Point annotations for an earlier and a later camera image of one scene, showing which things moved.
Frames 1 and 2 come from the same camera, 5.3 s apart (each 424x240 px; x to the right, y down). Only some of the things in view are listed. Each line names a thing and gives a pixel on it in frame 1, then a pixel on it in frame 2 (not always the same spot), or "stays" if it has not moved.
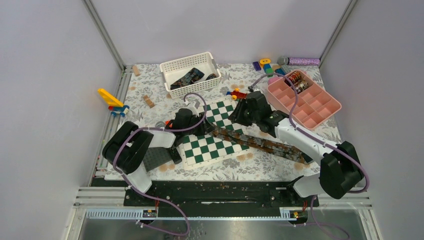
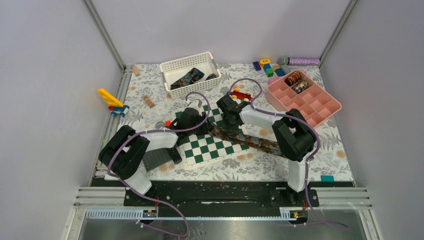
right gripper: [237, 115] -> [234, 128]
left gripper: [205, 127] stays
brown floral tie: [268, 146] stays
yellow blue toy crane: [116, 106] stays
